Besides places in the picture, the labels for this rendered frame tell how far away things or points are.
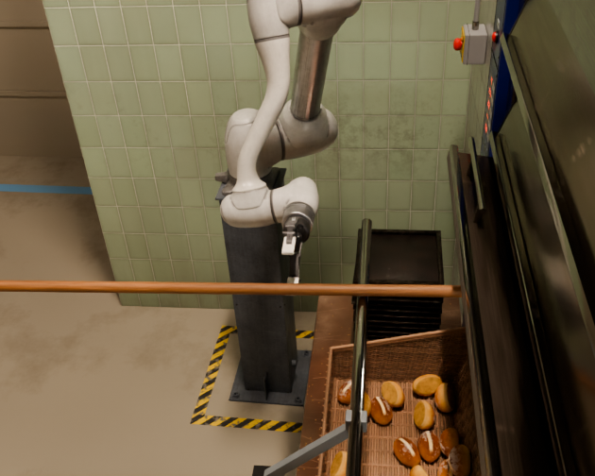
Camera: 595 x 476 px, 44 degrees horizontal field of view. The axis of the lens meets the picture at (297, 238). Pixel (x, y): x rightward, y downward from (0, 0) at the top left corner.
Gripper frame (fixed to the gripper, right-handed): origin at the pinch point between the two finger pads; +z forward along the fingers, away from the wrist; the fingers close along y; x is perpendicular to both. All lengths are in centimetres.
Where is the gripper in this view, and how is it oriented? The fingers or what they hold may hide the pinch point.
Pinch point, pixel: (289, 272)
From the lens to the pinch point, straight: 190.6
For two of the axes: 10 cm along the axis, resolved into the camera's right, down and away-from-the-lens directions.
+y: 0.5, 8.0, 5.9
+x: -9.9, -0.1, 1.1
